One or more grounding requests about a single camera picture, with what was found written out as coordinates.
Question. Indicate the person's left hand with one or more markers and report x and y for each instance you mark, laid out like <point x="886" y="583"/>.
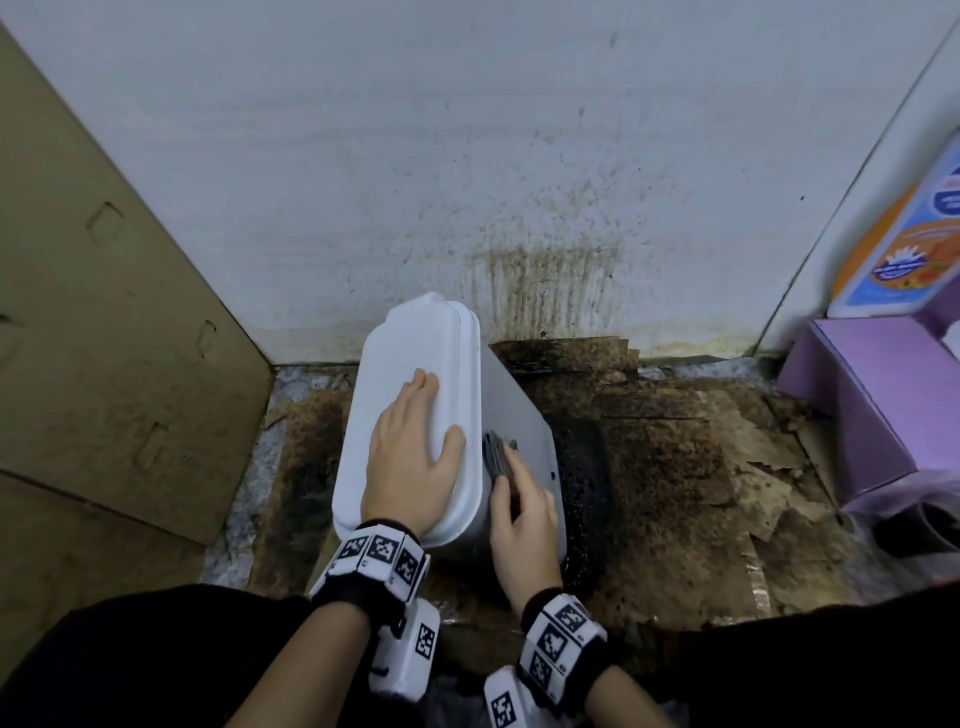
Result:
<point x="409" y="472"/>

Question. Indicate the person's right hand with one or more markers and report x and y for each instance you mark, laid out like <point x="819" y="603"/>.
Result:
<point x="525" y="540"/>

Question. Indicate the white lidded trash bin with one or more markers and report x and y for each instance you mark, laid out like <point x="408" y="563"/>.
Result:
<point x="442" y="420"/>

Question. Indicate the person's left forearm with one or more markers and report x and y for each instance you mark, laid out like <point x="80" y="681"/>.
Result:
<point x="300" y="667"/>

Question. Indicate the person's black clothing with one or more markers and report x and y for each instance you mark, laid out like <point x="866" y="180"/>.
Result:
<point x="810" y="660"/>

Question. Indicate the right wrist marker band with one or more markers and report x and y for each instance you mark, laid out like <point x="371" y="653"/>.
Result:
<point x="555" y="652"/>

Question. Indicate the wrist marker band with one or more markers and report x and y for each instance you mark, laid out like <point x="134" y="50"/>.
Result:
<point x="555" y="652"/>
<point x="382" y="592"/>

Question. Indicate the left wrist marker band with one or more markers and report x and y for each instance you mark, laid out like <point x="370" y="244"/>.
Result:
<point x="382" y="592"/>

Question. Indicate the stained brown cardboard sheet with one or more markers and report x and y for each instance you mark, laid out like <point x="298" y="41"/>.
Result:
<point x="675" y="487"/>

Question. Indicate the brown cardboard panel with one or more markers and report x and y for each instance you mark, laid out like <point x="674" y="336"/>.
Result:
<point x="112" y="375"/>

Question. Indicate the purple cardboard display box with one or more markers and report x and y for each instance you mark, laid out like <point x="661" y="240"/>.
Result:
<point x="885" y="405"/>

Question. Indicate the dark drink cup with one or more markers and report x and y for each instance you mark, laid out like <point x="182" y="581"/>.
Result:
<point x="922" y="525"/>

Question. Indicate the white bottle blue orange label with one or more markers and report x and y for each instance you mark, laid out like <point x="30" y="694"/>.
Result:
<point x="900" y="247"/>

